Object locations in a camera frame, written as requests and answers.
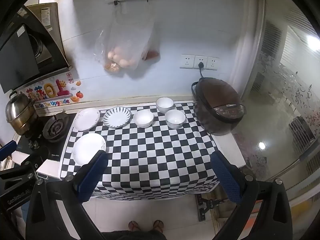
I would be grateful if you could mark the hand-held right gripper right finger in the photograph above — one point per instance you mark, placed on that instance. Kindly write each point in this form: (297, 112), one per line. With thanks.
(226, 177)

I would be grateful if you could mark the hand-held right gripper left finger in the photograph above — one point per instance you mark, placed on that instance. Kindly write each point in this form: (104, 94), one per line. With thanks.
(91, 173)

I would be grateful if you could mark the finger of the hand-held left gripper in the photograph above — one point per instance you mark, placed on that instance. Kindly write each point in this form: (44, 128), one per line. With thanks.
(7, 150)
(32, 158)

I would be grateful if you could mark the white plate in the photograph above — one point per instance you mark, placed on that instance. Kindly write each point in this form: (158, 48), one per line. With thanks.
(86, 148)
(86, 119)

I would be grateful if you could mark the blue striped plate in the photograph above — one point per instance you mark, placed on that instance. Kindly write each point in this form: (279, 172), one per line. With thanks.
(116, 117)

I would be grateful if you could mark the white bowl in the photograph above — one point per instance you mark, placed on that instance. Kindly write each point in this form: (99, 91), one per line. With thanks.
(164, 104)
(143, 118)
(175, 118)

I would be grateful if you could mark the stainless steel pot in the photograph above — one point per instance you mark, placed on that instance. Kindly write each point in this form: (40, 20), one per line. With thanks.
(18, 113)

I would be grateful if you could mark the black white checkered cloth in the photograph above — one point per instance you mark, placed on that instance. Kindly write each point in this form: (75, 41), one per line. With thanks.
(155, 155)

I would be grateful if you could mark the person's left foot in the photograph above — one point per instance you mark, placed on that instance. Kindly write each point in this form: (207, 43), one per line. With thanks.
(134, 225)

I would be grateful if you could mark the person's foot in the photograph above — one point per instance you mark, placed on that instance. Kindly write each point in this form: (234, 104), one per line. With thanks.
(158, 225)
(134, 225)

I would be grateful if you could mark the brown rice cooker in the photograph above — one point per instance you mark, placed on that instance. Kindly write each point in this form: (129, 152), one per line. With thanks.
(217, 105)

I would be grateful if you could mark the person's dark pants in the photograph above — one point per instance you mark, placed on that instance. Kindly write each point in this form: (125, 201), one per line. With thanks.
(135, 236)

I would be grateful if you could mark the person's right foot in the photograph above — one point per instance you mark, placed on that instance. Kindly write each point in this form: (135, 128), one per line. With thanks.
(158, 225)

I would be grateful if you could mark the black range hood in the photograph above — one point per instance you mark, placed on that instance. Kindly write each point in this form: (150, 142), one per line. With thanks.
(17, 62)

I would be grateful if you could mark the frosted glass sliding door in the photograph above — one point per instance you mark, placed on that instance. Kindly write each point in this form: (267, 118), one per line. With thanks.
(287, 92)

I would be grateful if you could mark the clear plastic bag of eggs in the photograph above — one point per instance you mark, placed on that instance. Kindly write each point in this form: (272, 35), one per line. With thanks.
(125, 47)

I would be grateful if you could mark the plastic bag of red food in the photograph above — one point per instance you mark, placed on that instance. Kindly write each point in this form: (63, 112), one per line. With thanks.
(151, 53)

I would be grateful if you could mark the black metal frame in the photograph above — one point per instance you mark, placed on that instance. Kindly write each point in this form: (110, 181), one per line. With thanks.
(208, 206)

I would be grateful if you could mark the colourful wall sticker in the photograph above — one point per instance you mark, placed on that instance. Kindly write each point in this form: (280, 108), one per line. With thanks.
(52, 91)

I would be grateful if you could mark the white wall socket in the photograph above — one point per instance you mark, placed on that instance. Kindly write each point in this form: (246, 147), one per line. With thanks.
(213, 63)
(187, 61)
(203, 59)

